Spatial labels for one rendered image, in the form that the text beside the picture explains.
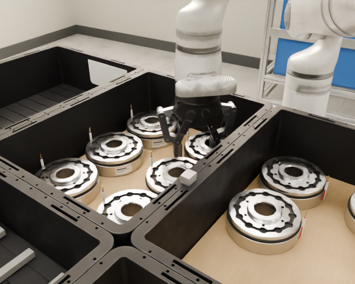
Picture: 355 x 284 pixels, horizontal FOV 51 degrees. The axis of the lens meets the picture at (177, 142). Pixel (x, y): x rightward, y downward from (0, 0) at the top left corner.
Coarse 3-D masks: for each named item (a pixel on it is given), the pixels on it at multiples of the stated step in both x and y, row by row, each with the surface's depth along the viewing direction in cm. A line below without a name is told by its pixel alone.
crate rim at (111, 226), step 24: (144, 72) 80; (96, 96) 70; (240, 96) 69; (48, 120) 62; (192, 168) 50; (48, 192) 46; (168, 192) 46; (96, 216) 42; (144, 216) 42; (120, 240) 41
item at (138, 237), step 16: (272, 112) 64; (288, 112) 65; (304, 112) 64; (256, 128) 62; (352, 128) 59; (240, 144) 55; (224, 160) 52; (208, 176) 49; (192, 192) 46; (160, 208) 43; (176, 208) 44; (144, 224) 41; (160, 224) 42; (144, 240) 39; (160, 256) 37; (176, 272) 36; (192, 272) 36
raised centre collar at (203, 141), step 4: (208, 136) 69; (200, 140) 68; (204, 140) 68; (208, 140) 69; (220, 140) 68; (200, 144) 67; (204, 144) 67; (204, 148) 66; (208, 148) 66; (212, 148) 66
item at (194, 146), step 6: (198, 132) 72; (204, 132) 72; (192, 138) 70; (198, 138) 70; (222, 138) 70; (186, 144) 68; (192, 144) 68; (198, 144) 68; (186, 150) 67; (192, 150) 66; (198, 150) 66; (204, 150) 66; (192, 156) 65; (198, 156) 65
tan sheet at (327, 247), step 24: (336, 192) 61; (312, 216) 57; (336, 216) 57; (216, 240) 53; (312, 240) 53; (336, 240) 53; (192, 264) 49; (216, 264) 49; (240, 264) 49; (264, 264) 49; (288, 264) 49; (312, 264) 49; (336, 264) 49
